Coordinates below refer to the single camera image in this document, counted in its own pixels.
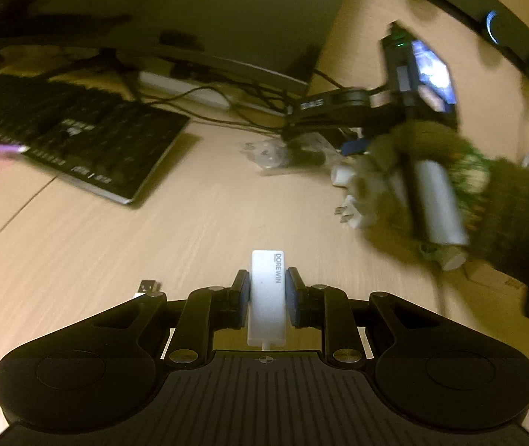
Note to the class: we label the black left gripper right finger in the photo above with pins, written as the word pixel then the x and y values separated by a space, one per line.
pixel 327 309

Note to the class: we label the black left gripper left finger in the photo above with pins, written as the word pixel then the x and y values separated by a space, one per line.
pixel 206 311

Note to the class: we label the white USB hub adapter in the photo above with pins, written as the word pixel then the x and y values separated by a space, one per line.
pixel 267 318

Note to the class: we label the white power adapter plug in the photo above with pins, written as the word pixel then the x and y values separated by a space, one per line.
pixel 364 189

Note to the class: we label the silver cylinder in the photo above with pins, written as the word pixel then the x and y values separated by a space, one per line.
pixel 442 219

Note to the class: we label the clear plastic bag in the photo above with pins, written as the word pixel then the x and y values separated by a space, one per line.
pixel 275 156

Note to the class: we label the black keyboard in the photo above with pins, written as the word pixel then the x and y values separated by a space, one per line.
pixel 97 139

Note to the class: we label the white power strip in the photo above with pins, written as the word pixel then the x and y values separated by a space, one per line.
pixel 202 94

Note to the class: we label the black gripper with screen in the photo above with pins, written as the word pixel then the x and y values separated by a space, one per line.
pixel 418 87

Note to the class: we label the dark computer monitor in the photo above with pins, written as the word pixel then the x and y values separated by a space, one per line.
pixel 274 42

